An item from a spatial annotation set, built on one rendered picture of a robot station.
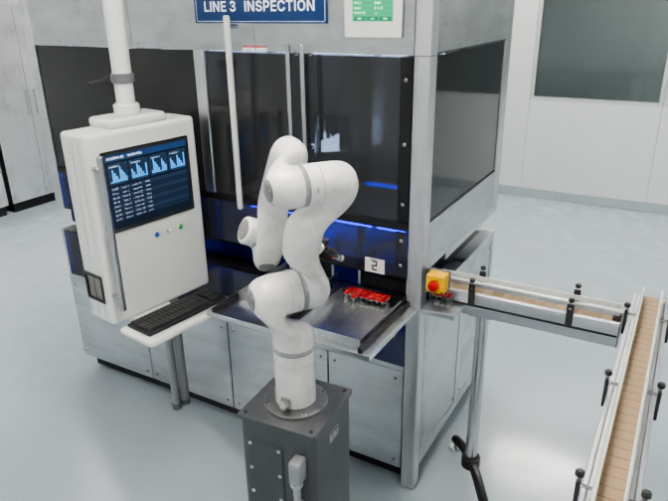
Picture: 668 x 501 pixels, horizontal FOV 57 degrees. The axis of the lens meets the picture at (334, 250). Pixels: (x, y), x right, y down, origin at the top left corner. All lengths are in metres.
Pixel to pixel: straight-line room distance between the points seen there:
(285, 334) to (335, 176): 0.50
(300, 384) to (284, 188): 0.65
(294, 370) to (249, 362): 1.24
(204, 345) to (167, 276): 0.60
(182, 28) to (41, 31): 0.87
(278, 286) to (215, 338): 1.45
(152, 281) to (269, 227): 1.01
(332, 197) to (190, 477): 1.88
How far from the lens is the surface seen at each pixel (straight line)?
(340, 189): 1.44
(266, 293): 1.65
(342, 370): 2.71
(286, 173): 1.40
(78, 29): 3.16
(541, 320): 2.39
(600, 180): 6.84
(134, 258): 2.56
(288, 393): 1.83
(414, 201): 2.25
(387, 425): 2.76
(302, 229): 1.51
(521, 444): 3.22
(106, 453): 3.27
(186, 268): 2.74
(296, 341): 1.74
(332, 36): 2.30
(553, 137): 6.83
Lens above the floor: 1.97
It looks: 22 degrees down
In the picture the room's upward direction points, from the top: 1 degrees counter-clockwise
